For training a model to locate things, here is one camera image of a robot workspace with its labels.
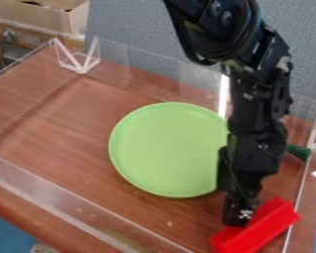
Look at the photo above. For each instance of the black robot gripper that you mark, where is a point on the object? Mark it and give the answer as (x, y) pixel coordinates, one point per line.
(256, 143)

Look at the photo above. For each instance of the red star-shaped block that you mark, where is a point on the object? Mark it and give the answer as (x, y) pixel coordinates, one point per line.
(255, 227)

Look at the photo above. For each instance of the wooden shelf with metal knob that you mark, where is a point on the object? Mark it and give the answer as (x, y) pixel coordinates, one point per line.
(31, 37)

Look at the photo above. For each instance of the green plastic plate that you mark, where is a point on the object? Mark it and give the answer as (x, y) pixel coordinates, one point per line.
(164, 149)

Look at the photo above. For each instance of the orange toy carrot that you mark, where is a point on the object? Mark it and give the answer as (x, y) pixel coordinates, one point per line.
(300, 152)

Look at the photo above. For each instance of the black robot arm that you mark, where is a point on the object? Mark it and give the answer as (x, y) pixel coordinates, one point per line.
(224, 32)

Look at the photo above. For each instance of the cardboard box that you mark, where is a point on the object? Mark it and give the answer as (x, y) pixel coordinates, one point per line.
(57, 15)

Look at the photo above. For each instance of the clear acrylic tray wall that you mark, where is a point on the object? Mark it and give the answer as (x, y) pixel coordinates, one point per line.
(108, 163)

